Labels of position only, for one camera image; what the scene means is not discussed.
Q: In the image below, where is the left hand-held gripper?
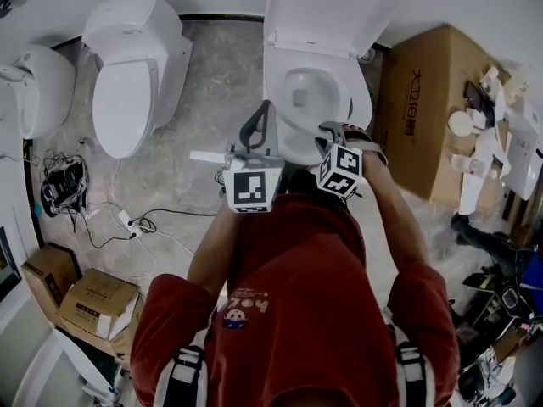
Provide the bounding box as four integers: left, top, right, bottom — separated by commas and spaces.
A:
220, 98, 285, 215

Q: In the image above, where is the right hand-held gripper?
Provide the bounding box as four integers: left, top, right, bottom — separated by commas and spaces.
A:
316, 120, 389, 197

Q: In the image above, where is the person's right forearm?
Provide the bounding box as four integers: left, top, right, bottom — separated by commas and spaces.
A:
362, 159, 436, 279

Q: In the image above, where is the person's left forearm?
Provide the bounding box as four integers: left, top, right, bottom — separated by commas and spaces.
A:
186, 208, 247, 296

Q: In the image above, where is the white toilet bowl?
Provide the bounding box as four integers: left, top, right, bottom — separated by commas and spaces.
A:
283, 66, 341, 122

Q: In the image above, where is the white toilet with tank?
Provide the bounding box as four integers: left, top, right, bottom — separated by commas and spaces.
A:
81, 0, 194, 160

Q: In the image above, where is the person's right hand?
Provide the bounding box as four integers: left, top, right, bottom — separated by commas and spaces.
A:
341, 125, 378, 144

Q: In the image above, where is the large brown cardboard box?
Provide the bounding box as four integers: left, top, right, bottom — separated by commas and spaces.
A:
372, 23, 512, 205

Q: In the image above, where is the round white pad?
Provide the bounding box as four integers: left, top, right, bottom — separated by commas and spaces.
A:
447, 110, 474, 137

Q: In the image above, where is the clear plastic bottle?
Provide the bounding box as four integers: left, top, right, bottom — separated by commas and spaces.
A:
450, 153, 489, 176

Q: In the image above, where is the black smartphone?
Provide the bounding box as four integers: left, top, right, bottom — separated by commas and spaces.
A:
463, 81, 489, 116

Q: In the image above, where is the folded white paper strip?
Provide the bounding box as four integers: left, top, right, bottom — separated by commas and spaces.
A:
457, 86, 512, 216

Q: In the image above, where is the white power strip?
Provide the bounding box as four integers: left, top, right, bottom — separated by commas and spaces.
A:
117, 209, 143, 240

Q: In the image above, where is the small cream tube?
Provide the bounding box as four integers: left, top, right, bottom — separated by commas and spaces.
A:
479, 65, 501, 91

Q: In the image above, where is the person's red shirt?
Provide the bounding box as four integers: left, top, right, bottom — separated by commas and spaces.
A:
129, 192, 462, 407

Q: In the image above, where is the beige packet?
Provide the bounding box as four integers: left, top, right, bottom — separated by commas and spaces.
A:
504, 81, 531, 105

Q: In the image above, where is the white urinal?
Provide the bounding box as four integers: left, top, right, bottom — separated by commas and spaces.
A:
0, 43, 77, 140

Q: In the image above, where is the open cardboard box white label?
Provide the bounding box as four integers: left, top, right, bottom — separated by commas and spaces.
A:
57, 268, 145, 358

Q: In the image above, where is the cardboard box dark label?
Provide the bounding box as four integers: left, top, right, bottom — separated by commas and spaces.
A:
20, 243, 84, 328

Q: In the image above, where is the framed picture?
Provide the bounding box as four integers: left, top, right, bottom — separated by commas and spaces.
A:
0, 225, 23, 304

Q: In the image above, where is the white curved panel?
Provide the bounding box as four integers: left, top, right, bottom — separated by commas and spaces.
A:
53, 327, 118, 402

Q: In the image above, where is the white panelled door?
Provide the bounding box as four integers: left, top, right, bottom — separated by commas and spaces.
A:
0, 286, 81, 407

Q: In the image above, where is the black floor cable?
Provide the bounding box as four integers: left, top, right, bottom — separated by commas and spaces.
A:
137, 208, 218, 235

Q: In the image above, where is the black device with cables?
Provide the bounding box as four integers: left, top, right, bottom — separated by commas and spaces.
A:
40, 153, 90, 220

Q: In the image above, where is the black white shoulder strap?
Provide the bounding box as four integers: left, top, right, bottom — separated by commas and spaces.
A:
392, 341, 434, 407
163, 345, 209, 407

